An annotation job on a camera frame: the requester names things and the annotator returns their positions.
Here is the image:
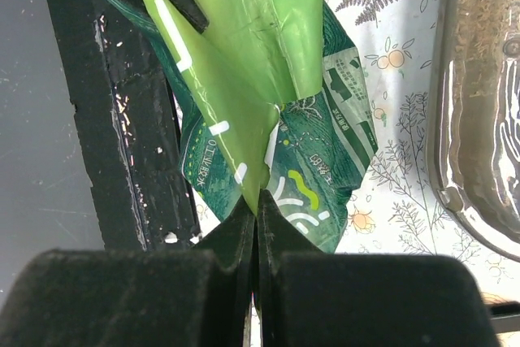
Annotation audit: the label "grey litter box tray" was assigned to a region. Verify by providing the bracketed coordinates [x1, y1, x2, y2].
[426, 0, 519, 261]

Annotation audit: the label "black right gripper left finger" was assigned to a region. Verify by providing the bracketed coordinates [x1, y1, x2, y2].
[1, 201, 255, 346]

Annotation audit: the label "floral table mat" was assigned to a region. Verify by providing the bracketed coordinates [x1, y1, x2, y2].
[190, 0, 520, 347]

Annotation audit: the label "green litter bag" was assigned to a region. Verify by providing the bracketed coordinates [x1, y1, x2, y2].
[80, 0, 381, 254]

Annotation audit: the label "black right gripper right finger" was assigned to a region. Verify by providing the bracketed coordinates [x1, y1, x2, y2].
[256, 190, 499, 346]

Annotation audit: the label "cat litter granules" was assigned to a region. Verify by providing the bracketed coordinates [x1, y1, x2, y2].
[458, 0, 519, 206]

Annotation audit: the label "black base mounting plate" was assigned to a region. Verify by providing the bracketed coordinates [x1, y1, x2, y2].
[46, 0, 201, 250]

